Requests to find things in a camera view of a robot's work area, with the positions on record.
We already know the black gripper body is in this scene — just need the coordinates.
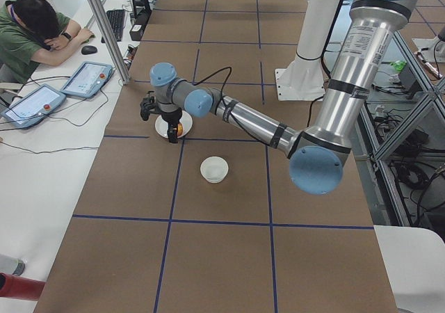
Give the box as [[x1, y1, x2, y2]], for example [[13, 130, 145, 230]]
[[159, 102, 181, 124]]

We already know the red yellow apple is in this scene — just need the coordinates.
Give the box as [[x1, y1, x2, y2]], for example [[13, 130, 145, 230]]
[[177, 123, 184, 137]]

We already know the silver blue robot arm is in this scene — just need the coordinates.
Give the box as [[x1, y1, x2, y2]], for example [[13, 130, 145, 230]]
[[140, 0, 418, 195]]

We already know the white plate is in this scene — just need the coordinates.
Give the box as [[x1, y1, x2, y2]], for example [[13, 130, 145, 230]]
[[154, 111, 193, 138]]

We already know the white bowl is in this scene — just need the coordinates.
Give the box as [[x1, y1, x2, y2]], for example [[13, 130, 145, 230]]
[[200, 156, 229, 184]]

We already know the far blue teach pendant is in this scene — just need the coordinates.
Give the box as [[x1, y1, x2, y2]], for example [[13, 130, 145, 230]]
[[60, 61, 113, 98]]

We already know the blue teach pendant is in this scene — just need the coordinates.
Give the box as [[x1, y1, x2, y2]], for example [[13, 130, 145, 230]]
[[1, 84, 66, 129], [60, 61, 113, 98]]

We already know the black desktop box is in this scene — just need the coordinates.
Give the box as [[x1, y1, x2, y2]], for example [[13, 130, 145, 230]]
[[129, 10, 151, 41]]

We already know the black computer mouse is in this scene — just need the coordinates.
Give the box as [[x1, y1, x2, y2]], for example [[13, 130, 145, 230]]
[[81, 45, 98, 56]]

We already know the black keyboard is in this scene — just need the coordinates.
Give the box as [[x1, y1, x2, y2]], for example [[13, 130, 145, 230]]
[[106, 9, 126, 42]]

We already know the near blue teach pendant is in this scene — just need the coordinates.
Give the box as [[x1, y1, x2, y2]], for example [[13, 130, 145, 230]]
[[1, 84, 66, 129]]

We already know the person in green shirt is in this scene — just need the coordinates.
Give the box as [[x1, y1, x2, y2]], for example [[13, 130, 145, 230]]
[[1, 0, 94, 84]]

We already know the red bottle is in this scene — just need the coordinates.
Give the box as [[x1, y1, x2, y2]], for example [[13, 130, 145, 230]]
[[0, 273, 46, 301]]

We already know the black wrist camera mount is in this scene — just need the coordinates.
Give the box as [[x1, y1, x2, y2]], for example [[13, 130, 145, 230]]
[[140, 91, 159, 121]]

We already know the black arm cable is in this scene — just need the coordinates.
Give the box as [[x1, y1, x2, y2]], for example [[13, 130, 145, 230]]
[[191, 66, 233, 95]]

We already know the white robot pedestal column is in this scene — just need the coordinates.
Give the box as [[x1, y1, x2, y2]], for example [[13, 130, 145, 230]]
[[275, 0, 343, 101]]

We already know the aluminium frame post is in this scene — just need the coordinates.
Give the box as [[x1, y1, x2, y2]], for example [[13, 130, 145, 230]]
[[87, 0, 130, 85]]

